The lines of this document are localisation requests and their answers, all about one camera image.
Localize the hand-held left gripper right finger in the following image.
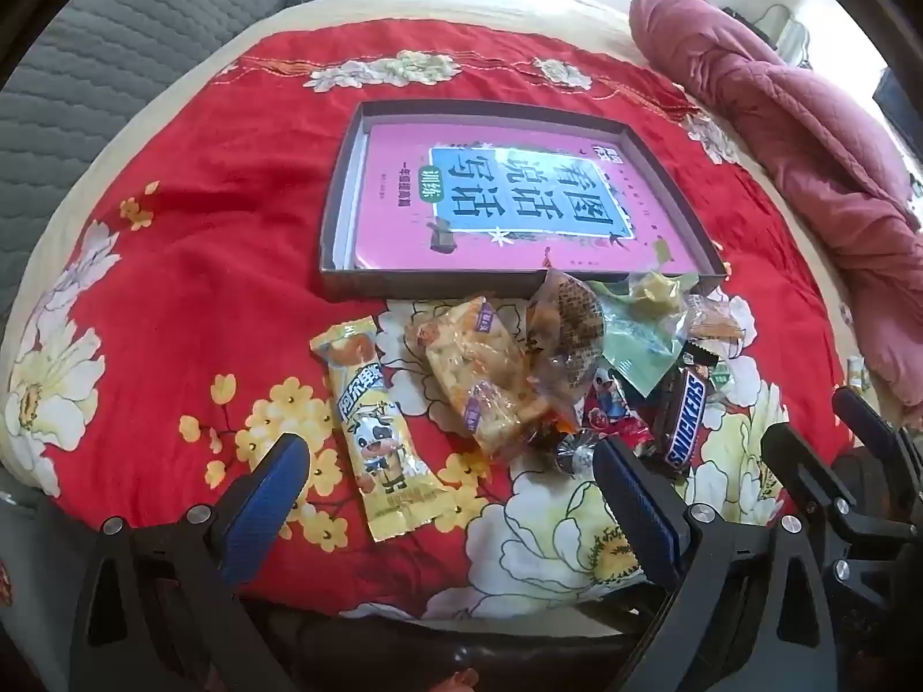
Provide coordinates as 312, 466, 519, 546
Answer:
592, 438, 838, 692

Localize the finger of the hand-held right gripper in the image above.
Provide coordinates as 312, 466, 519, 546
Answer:
832, 388, 923, 480
762, 424, 917, 545

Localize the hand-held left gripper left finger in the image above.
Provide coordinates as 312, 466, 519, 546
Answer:
68, 434, 313, 692

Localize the dark chocolate bar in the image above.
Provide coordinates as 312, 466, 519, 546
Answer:
652, 364, 726, 473

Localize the red lollipop packet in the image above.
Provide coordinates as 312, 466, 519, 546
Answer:
580, 367, 654, 448

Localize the yellow cow print candy packet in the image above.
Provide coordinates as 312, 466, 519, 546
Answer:
310, 317, 440, 543

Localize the round cracker packet green label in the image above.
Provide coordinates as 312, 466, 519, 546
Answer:
703, 356, 737, 405

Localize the green packet with yellow pastry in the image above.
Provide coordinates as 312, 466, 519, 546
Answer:
587, 270, 704, 399

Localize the clear brown snack packet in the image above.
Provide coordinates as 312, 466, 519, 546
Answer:
525, 270, 607, 419

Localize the clear crispy rice snack packet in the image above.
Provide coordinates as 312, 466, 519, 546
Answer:
405, 297, 571, 458

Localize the grey cardboard box tray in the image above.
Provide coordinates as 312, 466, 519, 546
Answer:
319, 99, 726, 304

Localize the dark wrapped candy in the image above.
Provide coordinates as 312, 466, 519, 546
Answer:
555, 428, 603, 473

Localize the small clear orange pastry packet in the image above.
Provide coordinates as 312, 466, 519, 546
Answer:
685, 299, 747, 347

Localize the pink book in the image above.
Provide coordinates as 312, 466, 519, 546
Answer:
353, 122, 697, 276

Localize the pink quilt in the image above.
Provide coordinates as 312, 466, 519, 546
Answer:
629, 0, 923, 408

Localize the black television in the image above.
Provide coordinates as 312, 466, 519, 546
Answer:
872, 68, 923, 152

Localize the red floral blanket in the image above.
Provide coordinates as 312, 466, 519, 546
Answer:
0, 29, 859, 621

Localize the white metal chair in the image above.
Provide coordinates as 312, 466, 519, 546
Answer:
757, 3, 809, 66

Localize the grey quilted headboard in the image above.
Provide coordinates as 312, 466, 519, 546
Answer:
0, 0, 340, 318

